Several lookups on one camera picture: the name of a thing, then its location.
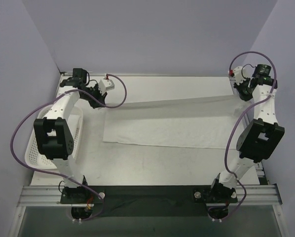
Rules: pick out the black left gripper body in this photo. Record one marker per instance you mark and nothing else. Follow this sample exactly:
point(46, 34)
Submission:
point(97, 98)

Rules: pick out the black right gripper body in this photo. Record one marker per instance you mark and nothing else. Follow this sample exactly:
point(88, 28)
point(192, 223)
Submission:
point(244, 92)

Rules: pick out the white towel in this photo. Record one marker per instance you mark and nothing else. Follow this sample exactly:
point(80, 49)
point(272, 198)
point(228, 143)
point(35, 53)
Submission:
point(204, 123)
point(75, 126)

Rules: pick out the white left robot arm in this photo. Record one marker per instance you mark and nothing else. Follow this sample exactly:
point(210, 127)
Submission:
point(53, 136)

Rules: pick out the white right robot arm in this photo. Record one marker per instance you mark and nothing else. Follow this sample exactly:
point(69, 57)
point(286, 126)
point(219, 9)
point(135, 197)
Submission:
point(260, 138)

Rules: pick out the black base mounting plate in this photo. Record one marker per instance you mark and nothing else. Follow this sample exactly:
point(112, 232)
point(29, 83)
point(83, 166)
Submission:
point(147, 201)

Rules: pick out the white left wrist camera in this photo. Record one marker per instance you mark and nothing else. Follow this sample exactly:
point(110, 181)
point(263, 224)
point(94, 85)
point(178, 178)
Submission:
point(105, 85)

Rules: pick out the aluminium front rail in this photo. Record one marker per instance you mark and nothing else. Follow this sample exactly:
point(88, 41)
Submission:
point(50, 196)

